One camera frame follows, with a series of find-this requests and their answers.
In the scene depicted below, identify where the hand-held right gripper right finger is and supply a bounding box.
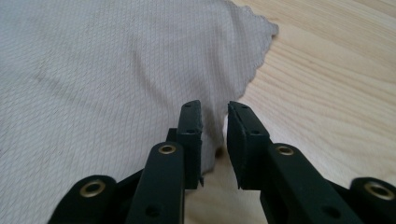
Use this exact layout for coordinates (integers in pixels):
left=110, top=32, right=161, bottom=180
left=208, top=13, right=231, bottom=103
left=226, top=100, right=365, bottom=224

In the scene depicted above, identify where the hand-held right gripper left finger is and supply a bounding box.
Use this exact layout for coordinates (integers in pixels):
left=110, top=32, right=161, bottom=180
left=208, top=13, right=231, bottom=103
left=125, top=99, right=204, bottom=224

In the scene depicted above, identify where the beige mesh cloth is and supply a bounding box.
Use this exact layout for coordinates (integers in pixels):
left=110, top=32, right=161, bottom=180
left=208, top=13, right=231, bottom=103
left=0, top=0, right=280, bottom=224

